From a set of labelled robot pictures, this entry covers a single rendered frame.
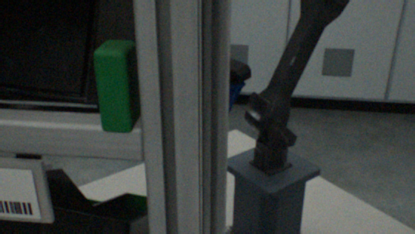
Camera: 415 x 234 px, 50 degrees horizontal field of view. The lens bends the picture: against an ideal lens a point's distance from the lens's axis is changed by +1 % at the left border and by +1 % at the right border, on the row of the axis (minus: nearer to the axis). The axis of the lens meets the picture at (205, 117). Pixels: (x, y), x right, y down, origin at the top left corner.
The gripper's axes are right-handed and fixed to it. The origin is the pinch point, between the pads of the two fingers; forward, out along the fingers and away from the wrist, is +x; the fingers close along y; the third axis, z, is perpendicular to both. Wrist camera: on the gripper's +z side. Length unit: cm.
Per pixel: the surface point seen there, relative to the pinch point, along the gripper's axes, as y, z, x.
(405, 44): -265, 77, 102
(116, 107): 39, -40, -35
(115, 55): 38, -40, -37
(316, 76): -223, 124, 126
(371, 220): -31, -20, 38
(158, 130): 38, -41, -34
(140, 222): 36, -34, -22
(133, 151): 38, -40, -33
